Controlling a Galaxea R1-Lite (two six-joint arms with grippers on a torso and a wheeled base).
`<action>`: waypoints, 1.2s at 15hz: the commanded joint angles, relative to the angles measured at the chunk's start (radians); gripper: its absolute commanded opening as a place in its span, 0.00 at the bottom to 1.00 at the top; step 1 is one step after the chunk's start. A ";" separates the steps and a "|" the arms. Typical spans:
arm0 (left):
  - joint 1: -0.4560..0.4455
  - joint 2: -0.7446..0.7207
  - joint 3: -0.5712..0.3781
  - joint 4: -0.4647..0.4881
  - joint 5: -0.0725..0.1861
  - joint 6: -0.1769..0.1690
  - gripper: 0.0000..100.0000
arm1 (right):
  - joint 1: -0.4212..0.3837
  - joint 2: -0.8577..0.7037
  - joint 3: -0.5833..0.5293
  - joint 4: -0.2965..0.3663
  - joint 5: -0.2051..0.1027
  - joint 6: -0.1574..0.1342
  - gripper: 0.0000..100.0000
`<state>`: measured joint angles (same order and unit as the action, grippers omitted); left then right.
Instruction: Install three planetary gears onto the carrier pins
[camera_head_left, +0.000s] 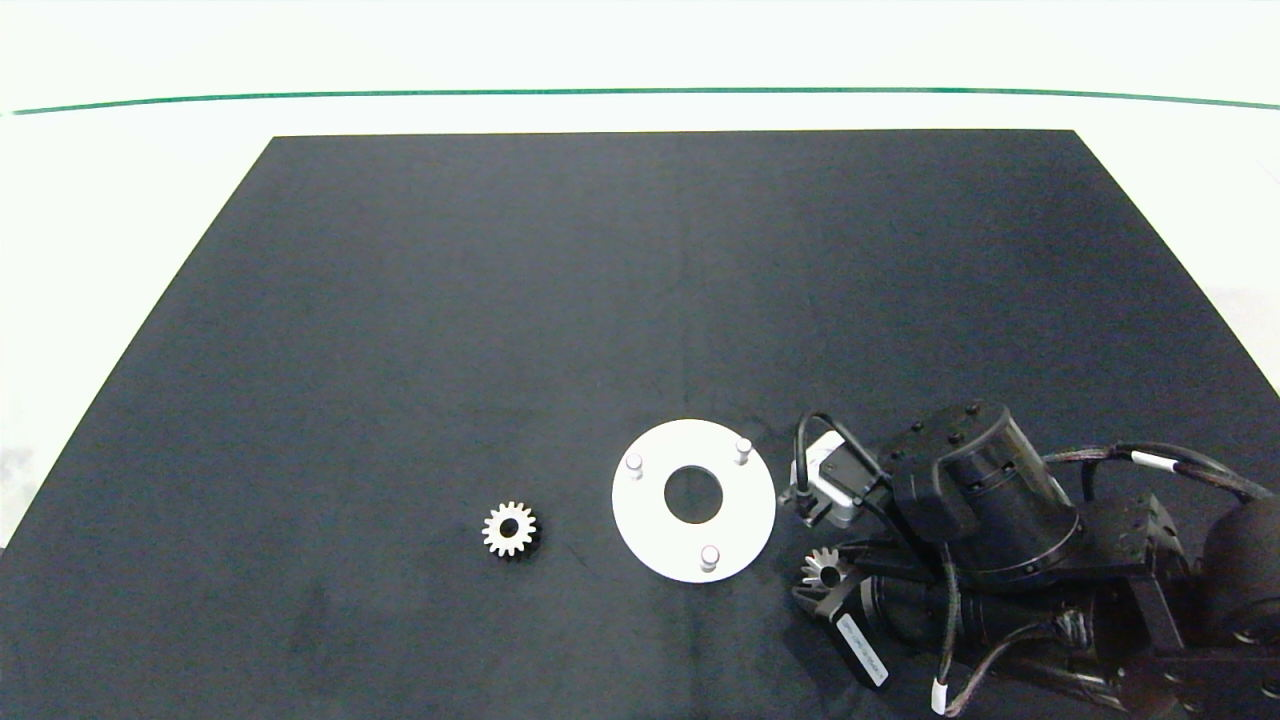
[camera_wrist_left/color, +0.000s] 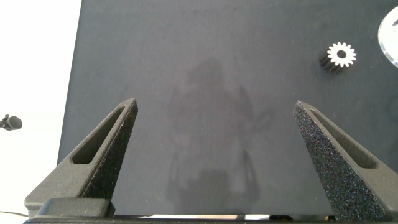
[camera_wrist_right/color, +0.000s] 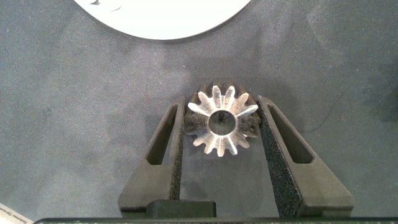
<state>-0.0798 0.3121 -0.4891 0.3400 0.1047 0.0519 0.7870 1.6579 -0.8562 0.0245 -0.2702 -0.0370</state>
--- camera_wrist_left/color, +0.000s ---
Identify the round white carrier plate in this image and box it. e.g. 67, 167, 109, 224
377, 6, 398, 69

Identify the small black knob object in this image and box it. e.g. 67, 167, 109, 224
0, 114, 23, 131

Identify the dark mat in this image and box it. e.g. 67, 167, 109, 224
57, 0, 398, 218

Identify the thin black cable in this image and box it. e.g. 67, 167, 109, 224
0, 210, 29, 218

